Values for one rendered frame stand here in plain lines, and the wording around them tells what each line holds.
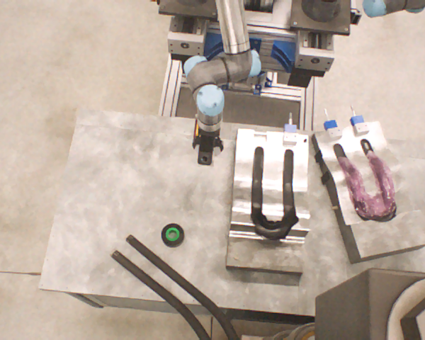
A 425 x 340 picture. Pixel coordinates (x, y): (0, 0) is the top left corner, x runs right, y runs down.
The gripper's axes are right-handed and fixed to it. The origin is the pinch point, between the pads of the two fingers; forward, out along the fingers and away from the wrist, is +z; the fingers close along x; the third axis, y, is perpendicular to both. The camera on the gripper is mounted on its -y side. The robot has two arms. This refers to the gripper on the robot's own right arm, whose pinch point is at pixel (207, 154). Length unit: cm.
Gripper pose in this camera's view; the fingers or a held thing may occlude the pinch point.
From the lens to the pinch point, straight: 159.4
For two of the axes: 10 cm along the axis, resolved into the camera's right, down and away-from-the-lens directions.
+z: -0.4, 3.7, 9.3
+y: 0.9, -9.2, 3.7
